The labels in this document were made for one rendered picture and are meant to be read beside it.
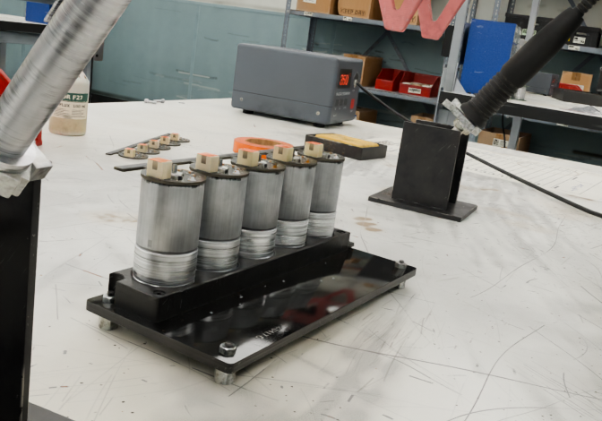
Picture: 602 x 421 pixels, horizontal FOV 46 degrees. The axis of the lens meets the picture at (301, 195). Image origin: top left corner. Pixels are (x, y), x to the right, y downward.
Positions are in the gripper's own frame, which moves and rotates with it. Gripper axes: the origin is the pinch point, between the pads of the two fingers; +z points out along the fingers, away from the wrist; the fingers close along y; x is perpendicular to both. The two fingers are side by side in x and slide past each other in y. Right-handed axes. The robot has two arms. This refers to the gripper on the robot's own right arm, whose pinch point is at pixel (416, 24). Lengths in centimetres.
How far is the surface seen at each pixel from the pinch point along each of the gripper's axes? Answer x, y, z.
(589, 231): 15.9, -4.8, 13.5
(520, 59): 8.6, 0.8, 1.3
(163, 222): 2.4, 33.9, 9.6
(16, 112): 5.3, 43.9, 4.5
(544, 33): 9.7, 0.6, -0.7
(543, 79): -23, -270, 6
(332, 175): 4.2, 22.2, 8.6
